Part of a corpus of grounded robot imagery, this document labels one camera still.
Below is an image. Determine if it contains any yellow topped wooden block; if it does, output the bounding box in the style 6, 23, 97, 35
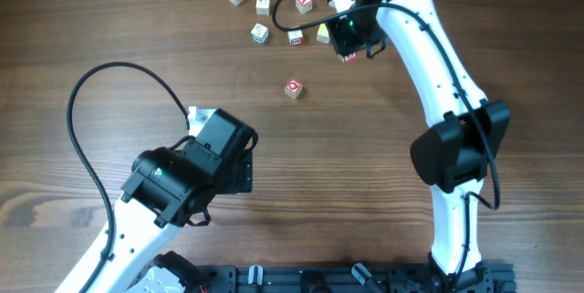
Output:
317, 23, 330, 44

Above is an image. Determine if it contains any red Q letter block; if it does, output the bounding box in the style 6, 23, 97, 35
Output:
284, 79, 303, 99

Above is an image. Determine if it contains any white red H block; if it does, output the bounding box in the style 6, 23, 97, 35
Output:
339, 52, 358, 64

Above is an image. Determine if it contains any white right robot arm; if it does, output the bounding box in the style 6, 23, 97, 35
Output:
327, 0, 510, 292

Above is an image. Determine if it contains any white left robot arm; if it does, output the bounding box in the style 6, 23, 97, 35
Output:
57, 109, 258, 292

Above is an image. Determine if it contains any red A letter block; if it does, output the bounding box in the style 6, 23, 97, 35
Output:
296, 0, 313, 14

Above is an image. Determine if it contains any white red Y block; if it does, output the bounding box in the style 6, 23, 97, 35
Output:
287, 30, 304, 46

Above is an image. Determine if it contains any white green Z block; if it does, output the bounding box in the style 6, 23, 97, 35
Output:
250, 23, 269, 44

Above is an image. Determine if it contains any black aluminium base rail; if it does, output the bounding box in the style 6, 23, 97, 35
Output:
187, 264, 517, 293

